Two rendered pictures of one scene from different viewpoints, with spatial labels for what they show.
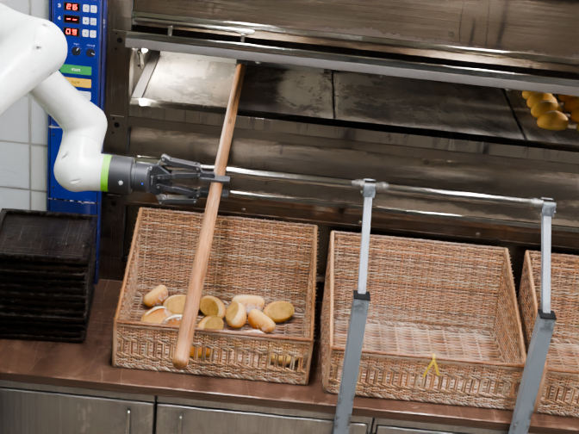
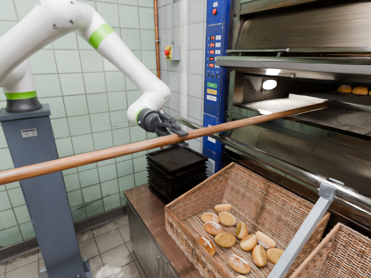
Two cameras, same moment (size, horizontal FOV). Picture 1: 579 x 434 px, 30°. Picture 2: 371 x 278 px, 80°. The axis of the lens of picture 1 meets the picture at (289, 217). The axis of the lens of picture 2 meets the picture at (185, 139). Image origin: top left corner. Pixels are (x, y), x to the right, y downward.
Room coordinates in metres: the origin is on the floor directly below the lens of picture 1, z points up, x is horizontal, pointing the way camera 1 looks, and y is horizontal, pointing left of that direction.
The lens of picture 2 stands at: (2.10, -0.40, 1.45)
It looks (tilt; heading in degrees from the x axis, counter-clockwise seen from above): 21 degrees down; 59
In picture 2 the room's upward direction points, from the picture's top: straight up
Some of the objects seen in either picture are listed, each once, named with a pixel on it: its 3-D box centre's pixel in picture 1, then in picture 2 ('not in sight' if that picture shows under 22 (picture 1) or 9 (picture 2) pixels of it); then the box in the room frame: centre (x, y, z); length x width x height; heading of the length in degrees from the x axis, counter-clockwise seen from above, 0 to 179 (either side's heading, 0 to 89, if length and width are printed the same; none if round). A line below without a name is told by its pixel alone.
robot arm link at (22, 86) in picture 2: not in sight; (14, 76); (1.98, 0.90, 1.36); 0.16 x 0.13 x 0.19; 56
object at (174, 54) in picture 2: not in sight; (172, 52); (2.91, 1.11, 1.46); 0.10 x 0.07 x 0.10; 92
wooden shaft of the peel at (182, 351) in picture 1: (218, 175); (195, 133); (2.51, 0.19, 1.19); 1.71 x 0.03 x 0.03; 2
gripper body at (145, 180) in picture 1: (152, 178); (158, 124); (2.44, 0.35, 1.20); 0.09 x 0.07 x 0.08; 92
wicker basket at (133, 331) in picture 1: (220, 292); (237, 222); (2.74, 0.18, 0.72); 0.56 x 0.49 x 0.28; 92
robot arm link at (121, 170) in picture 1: (122, 174); (150, 119); (2.44, 0.42, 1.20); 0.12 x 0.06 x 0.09; 2
